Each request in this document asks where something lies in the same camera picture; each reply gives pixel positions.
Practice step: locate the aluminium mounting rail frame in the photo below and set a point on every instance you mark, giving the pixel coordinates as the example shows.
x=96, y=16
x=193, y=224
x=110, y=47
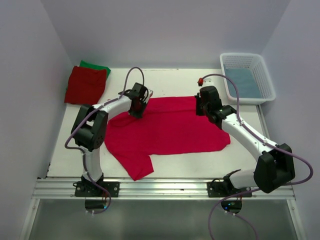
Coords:
x=170, y=204

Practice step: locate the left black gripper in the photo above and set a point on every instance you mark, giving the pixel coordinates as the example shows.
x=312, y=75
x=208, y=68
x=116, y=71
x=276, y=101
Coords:
x=138, y=114

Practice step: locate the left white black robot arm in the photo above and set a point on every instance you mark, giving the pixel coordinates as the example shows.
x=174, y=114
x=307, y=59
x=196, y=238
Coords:
x=89, y=129

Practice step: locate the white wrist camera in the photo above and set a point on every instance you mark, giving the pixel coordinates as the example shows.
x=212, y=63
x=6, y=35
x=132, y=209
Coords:
x=205, y=82
x=149, y=94

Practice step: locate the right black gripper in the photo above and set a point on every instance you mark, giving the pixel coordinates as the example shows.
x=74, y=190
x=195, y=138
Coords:
x=198, y=112

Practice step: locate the folded green t shirt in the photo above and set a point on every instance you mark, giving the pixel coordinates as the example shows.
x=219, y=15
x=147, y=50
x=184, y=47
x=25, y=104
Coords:
x=85, y=64

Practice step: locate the blue t shirt in basket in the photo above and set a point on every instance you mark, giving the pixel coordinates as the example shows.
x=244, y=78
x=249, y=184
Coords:
x=244, y=81

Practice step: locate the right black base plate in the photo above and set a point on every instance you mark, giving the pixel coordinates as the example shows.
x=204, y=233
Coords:
x=221, y=189

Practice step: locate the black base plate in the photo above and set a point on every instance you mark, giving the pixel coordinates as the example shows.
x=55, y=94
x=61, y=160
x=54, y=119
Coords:
x=221, y=189
x=91, y=191

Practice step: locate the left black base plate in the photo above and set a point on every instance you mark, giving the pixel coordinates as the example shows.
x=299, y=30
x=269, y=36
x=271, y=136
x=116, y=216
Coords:
x=91, y=191

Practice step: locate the folded dark red t shirt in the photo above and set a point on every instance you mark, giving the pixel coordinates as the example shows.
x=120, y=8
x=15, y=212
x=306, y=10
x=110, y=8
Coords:
x=85, y=86

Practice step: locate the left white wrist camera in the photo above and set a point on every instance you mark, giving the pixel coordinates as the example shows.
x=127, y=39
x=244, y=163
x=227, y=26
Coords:
x=149, y=94

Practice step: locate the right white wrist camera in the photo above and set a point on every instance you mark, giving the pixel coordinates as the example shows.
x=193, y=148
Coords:
x=205, y=82

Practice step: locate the crimson pink t shirt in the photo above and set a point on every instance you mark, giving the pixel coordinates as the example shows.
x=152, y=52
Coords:
x=169, y=126

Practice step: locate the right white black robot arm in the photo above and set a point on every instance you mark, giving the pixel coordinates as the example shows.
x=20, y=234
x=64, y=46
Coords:
x=274, y=164

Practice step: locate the white plastic mesh basket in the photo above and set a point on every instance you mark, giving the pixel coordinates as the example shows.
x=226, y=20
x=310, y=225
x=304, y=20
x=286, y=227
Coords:
x=256, y=64

